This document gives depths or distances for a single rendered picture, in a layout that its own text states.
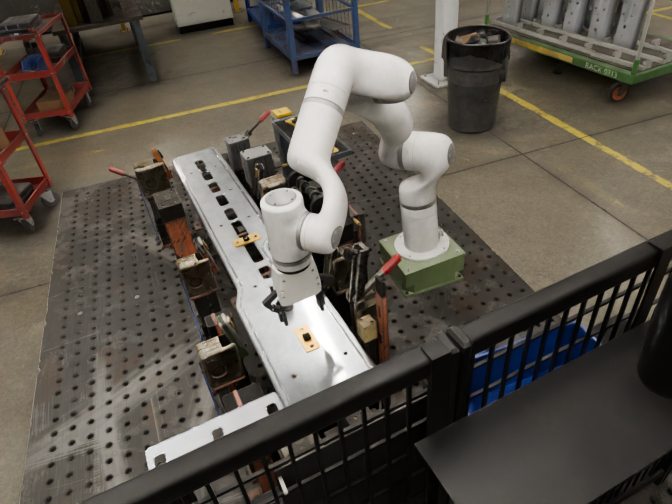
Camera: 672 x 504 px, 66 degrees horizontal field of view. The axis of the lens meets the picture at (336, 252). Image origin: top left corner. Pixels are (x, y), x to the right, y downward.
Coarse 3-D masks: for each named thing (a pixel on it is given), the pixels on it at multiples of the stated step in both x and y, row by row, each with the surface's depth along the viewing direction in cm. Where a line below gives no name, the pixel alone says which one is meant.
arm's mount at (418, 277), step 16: (384, 240) 184; (384, 256) 185; (448, 256) 172; (464, 256) 173; (400, 272) 173; (416, 272) 170; (432, 272) 173; (448, 272) 175; (400, 288) 178; (416, 288) 174; (432, 288) 177
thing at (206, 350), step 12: (216, 336) 122; (204, 348) 119; (216, 348) 118; (228, 348) 119; (204, 360) 117; (216, 360) 119; (228, 360) 121; (240, 360) 123; (204, 372) 122; (216, 372) 122; (228, 372) 123; (240, 372) 125; (216, 384) 123; (228, 384) 125; (240, 384) 128; (216, 408) 128
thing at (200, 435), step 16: (256, 400) 112; (272, 400) 111; (224, 416) 109; (240, 416) 109; (256, 416) 108; (192, 432) 107; (208, 432) 106; (224, 432) 106; (160, 448) 104; (176, 448) 104; (192, 448) 104
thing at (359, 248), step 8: (360, 248) 116; (368, 248) 117; (344, 256) 116; (352, 256) 115; (360, 256) 115; (352, 264) 120; (360, 264) 116; (352, 272) 121; (360, 272) 118; (352, 280) 122; (360, 280) 119; (352, 288) 124; (360, 288) 121; (352, 296) 125; (360, 296) 122
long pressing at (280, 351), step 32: (192, 160) 203; (224, 160) 200; (192, 192) 184; (224, 192) 182; (224, 224) 166; (256, 224) 164; (224, 256) 153; (256, 288) 140; (256, 320) 131; (288, 320) 130; (320, 320) 129; (288, 352) 121; (320, 352) 121; (352, 352) 120; (288, 384) 114; (320, 384) 113
